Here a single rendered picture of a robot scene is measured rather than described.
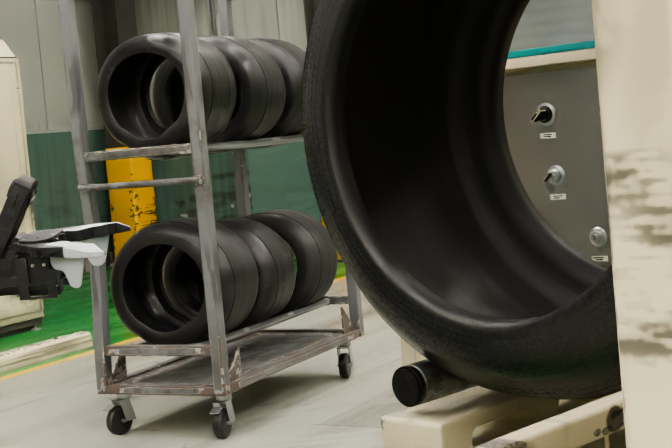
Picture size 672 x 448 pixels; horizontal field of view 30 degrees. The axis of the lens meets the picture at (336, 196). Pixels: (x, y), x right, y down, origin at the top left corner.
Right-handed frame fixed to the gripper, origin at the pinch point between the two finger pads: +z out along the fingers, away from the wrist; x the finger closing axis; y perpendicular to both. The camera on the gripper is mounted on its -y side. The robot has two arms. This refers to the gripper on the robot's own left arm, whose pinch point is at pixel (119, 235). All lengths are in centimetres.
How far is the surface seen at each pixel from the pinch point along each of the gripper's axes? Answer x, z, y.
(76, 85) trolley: -337, -99, 7
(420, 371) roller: 36, 40, 10
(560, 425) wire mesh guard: 95, 50, -6
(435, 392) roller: 36, 42, 13
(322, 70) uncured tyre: 29.1, 32.4, -22.3
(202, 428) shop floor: -322, -62, 152
